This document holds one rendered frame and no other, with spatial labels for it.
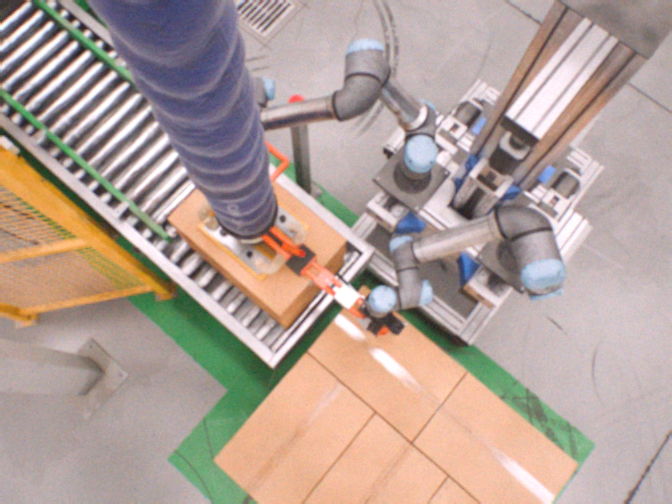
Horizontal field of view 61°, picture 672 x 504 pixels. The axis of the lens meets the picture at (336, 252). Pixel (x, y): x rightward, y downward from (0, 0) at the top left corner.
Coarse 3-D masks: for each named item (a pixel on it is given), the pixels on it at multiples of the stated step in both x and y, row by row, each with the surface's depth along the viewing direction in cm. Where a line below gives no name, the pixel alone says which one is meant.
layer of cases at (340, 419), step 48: (336, 336) 257; (384, 336) 258; (288, 384) 252; (336, 384) 252; (384, 384) 252; (432, 384) 253; (480, 384) 253; (240, 432) 246; (288, 432) 246; (336, 432) 247; (384, 432) 247; (432, 432) 248; (480, 432) 248; (528, 432) 249; (240, 480) 241; (288, 480) 241; (336, 480) 242; (384, 480) 242; (432, 480) 243; (480, 480) 243; (528, 480) 244
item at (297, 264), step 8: (304, 248) 210; (288, 256) 208; (296, 256) 210; (304, 256) 210; (312, 256) 210; (288, 264) 208; (296, 264) 209; (304, 264) 209; (296, 272) 208; (304, 272) 209
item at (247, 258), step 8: (200, 224) 225; (208, 232) 224; (216, 232) 224; (224, 232) 221; (216, 240) 224; (224, 240) 223; (224, 248) 223; (248, 248) 223; (256, 248) 223; (232, 256) 222; (240, 256) 222; (248, 256) 219; (256, 256) 222; (264, 256) 222; (240, 264) 222; (248, 264) 221; (256, 272) 220
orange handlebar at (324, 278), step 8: (272, 152) 221; (280, 160) 221; (288, 160) 220; (280, 168) 219; (272, 176) 218; (272, 232) 213; (280, 232) 213; (264, 240) 212; (272, 240) 212; (288, 240) 212; (280, 248) 211; (312, 264) 210; (320, 272) 208; (328, 272) 208; (320, 280) 208; (328, 280) 208; (336, 280) 208; (328, 288) 207; (360, 304) 207; (352, 312) 206
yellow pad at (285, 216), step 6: (282, 204) 228; (282, 210) 227; (288, 210) 227; (282, 216) 224; (288, 216) 226; (294, 216) 227; (276, 222) 225; (282, 222) 224; (288, 222) 226; (300, 222) 226; (276, 228) 225; (282, 228) 225; (306, 228) 226; (288, 234) 224; (294, 234) 224
